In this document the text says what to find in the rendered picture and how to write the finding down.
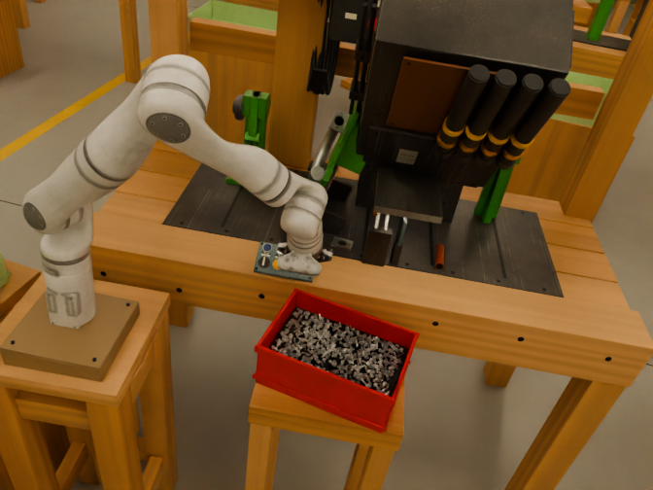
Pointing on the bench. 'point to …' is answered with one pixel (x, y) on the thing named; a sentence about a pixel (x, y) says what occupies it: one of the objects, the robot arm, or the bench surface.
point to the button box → (272, 264)
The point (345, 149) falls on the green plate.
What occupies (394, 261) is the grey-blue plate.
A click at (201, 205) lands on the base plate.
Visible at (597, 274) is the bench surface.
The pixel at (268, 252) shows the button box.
